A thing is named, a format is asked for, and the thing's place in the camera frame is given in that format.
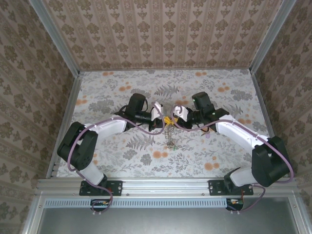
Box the metal keyring with keys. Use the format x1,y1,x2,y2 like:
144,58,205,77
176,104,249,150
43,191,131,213
163,121,178,151

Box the floral patterned table cover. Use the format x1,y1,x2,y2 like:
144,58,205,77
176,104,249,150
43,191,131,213
52,69,283,178

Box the grey metal sheet panel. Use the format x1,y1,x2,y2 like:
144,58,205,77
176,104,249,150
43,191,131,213
36,207,300,234

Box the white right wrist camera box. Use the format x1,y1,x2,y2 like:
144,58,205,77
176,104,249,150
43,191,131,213
172,104,188,122

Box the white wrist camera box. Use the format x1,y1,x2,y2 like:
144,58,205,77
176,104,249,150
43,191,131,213
172,104,188,122
150,101,164,121

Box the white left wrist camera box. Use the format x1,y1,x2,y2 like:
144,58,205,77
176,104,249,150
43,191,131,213
150,101,164,121

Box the thin aluminium table edge rail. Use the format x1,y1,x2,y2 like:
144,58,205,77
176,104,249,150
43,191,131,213
79,68,252,73

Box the aluminium side rail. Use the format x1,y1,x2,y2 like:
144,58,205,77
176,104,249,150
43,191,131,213
250,72,290,178
46,72,85,180

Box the aluminium extrusion rail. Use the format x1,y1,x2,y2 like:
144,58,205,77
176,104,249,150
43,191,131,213
36,177,297,195

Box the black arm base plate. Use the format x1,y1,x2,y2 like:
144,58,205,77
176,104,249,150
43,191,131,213
79,180,123,196
209,179,254,196

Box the grey slotted cable duct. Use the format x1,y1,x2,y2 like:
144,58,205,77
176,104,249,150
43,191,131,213
45,197,229,208

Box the aluminium frame post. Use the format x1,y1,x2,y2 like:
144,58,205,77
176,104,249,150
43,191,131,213
28,0,81,76
249,0,297,75

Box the aluminium lower frame bar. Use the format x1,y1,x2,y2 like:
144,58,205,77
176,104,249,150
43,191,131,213
20,192,47,234
289,195,310,234

